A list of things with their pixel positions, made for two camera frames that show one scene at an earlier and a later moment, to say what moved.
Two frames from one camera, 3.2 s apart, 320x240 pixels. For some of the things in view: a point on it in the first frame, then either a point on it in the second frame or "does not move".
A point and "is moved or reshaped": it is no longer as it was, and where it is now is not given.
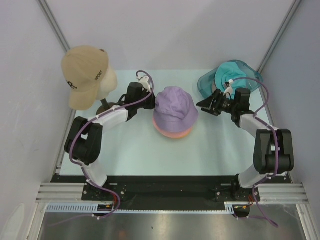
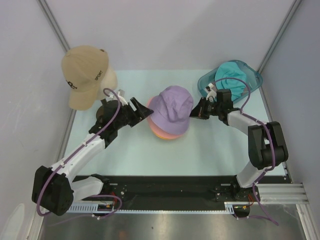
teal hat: [230, 70] does not move
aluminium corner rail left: [44, 6] does not move
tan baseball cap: [84, 68] does not move
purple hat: [174, 110] does not move
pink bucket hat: [171, 134] is moved or reshaped
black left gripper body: [148, 104] to [129, 116]
